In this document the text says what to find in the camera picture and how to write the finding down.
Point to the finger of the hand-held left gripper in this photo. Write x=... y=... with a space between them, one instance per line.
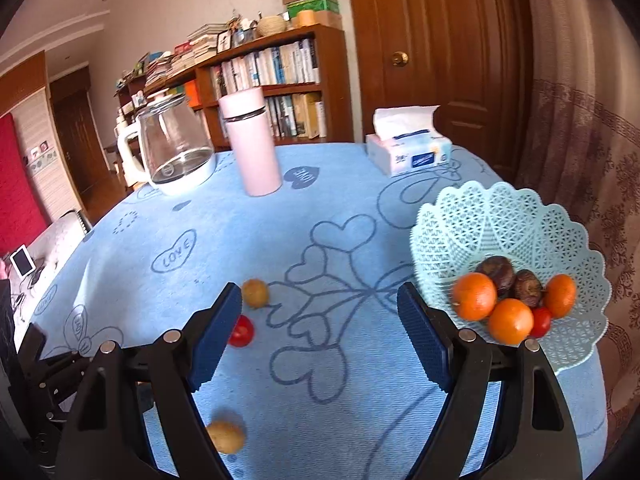
x=45 y=370

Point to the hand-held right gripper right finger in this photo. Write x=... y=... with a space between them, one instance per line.
x=425 y=335

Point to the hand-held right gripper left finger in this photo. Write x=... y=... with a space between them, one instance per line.
x=215 y=340

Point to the red cherry tomato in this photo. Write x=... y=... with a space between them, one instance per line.
x=542 y=321
x=242 y=332

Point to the brown longan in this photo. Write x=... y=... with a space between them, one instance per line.
x=255 y=293
x=226 y=437

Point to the medium orange mandarin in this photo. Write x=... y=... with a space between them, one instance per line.
x=475 y=296

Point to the large orange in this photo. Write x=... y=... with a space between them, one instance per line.
x=510 y=321

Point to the dark brown water chestnut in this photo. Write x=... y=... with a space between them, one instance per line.
x=494 y=271
x=529 y=287

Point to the teal plastic lattice basket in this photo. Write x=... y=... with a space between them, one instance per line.
x=500 y=230

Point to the small mandarin with stem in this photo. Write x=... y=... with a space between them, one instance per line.
x=561 y=295

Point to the white tablet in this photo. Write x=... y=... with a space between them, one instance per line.
x=22 y=261

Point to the white patterned chair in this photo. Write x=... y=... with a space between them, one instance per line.
x=55 y=245

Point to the blue printed tablecloth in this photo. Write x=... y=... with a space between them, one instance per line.
x=325 y=200

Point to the white tissue pack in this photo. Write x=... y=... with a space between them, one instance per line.
x=410 y=152

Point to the pink insulated tumbler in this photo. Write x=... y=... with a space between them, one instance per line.
x=252 y=150

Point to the dark wooden door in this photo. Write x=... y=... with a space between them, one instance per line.
x=80 y=145

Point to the brown patterned curtain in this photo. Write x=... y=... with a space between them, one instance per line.
x=585 y=135

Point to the brass door knob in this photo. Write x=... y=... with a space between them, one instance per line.
x=399 y=58

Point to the wooden bookshelf with books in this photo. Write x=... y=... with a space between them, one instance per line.
x=300 y=70

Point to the stack of books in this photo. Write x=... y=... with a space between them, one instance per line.
x=207 y=42

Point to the brown wooden door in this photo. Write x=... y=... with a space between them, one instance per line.
x=450 y=35

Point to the woven round bowl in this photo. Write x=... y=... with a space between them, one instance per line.
x=271 y=25

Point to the green cardboard box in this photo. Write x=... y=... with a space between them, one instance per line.
x=315 y=6

